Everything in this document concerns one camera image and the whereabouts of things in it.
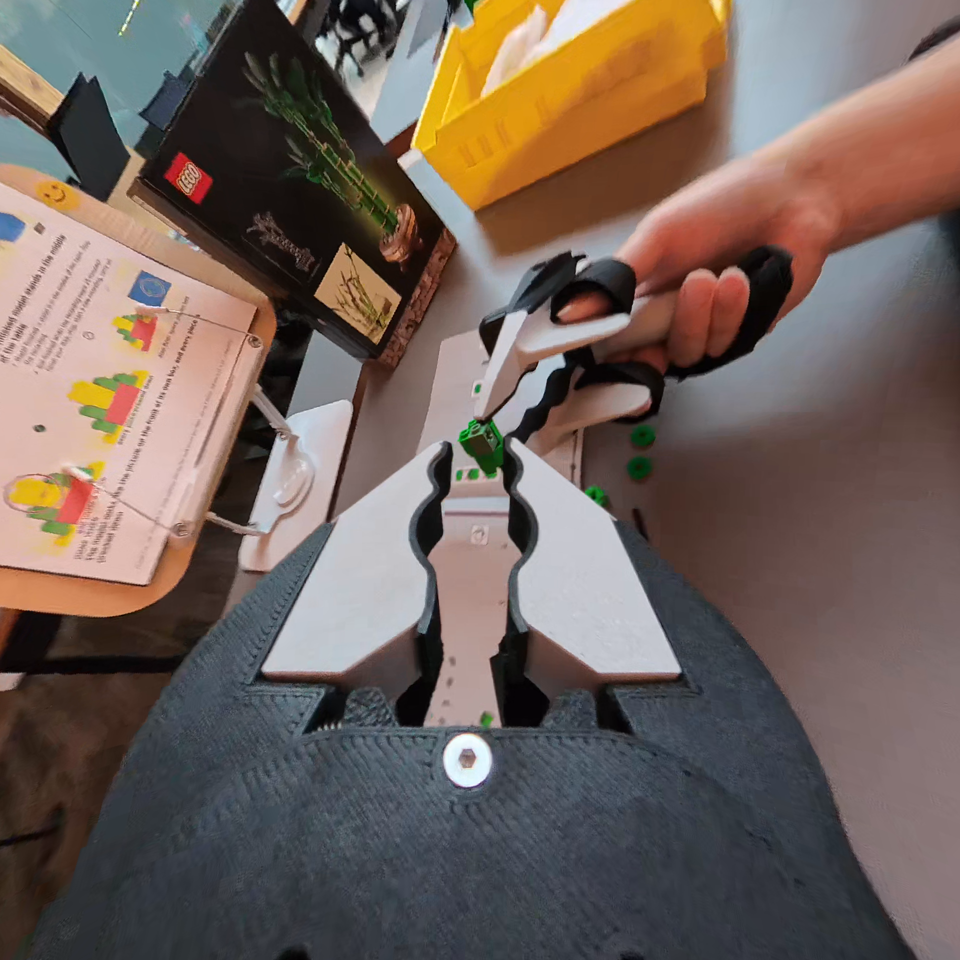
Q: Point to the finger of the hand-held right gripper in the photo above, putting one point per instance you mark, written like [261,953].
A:
[592,409]
[508,360]

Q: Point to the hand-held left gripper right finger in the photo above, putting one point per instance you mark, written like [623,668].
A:
[592,585]

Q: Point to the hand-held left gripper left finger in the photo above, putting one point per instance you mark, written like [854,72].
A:
[352,577]

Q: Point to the green toy brick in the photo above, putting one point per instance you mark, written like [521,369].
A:
[476,444]

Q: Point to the person's right forearm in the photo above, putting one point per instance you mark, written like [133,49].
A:
[877,142]

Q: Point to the grey desk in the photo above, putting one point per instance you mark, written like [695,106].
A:
[787,540]

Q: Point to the person's right hand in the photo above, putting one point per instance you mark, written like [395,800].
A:
[720,225]

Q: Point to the green round toy piece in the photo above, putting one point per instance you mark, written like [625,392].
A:
[596,494]
[639,467]
[642,436]

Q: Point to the white stand base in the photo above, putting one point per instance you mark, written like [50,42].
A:
[315,439]

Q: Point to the yellow plastic bin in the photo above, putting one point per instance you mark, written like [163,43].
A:
[600,112]

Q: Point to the white plastic bags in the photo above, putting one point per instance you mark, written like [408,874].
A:
[525,41]

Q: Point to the wooden display board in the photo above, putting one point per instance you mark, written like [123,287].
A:
[75,594]

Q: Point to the black toy set box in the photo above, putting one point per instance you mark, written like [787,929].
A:
[262,187]

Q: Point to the printed instruction sheet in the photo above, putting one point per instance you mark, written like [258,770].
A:
[97,375]

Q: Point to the dark panel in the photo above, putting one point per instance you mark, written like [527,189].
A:
[90,131]

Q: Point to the yellow smiley sticker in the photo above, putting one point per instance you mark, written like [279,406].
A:
[58,193]

